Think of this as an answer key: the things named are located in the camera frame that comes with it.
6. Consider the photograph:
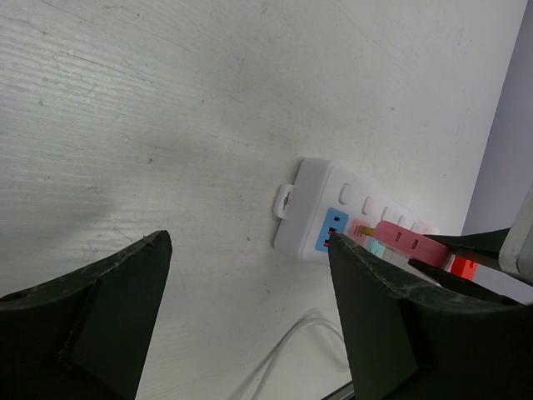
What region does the red cube socket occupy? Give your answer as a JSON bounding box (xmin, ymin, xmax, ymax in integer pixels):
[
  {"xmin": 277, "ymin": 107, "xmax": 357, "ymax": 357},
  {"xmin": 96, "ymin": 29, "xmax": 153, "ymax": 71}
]
[{"xmin": 450, "ymin": 256, "xmax": 478, "ymax": 281}]

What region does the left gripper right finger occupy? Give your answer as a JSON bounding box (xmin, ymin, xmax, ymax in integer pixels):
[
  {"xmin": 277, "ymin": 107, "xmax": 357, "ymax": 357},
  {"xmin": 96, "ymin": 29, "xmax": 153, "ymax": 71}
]
[{"xmin": 329, "ymin": 234, "xmax": 532, "ymax": 399}]

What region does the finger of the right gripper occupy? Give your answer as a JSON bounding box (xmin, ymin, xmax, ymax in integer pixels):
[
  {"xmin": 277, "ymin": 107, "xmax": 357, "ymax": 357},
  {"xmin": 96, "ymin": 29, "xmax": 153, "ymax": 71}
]
[
  {"xmin": 426, "ymin": 227, "xmax": 511, "ymax": 267},
  {"xmin": 408, "ymin": 259, "xmax": 516, "ymax": 306}
]

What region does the aluminium frame rail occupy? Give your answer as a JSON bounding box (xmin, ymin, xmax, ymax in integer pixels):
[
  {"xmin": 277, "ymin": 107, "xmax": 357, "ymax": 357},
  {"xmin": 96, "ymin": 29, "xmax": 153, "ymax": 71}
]
[{"xmin": 322, "ymin": 382, "xmax": 355, "ymax": 400}]

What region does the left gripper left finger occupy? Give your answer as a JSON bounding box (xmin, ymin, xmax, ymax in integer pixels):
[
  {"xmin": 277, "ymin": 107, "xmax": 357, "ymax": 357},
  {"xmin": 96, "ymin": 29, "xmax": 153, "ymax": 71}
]
[{"xmin": 1, "ymin": 230, "xmax": 172, "ymax": 399}]

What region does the white power strip cable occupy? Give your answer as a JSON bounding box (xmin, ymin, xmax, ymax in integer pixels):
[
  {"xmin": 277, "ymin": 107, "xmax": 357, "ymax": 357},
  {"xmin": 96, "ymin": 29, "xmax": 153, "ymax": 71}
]
[{"xmin": 224, "ymin": 307, "xmax": 351, "ymax": 400}]

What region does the pink plug adapter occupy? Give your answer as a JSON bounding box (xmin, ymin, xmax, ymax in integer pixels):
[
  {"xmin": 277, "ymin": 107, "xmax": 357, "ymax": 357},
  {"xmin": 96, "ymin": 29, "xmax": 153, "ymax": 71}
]
[{"xmin": 347, "ymin": 219, "xmax": 451, "ymax": 268}]

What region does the white multicolour power strip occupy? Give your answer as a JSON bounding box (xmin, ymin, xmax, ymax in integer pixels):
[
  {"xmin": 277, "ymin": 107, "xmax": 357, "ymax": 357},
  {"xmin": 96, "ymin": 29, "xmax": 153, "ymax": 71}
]
[{"xmin": 272, "ymin": 157, "xmax": 439, "ymax": 265}]

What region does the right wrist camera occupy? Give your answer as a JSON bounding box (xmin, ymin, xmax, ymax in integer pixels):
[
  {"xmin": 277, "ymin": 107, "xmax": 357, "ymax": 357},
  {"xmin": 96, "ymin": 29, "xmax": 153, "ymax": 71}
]
[{"xmin": 498, "ymin": 187, "xmax": 533, "ymax": 286}]

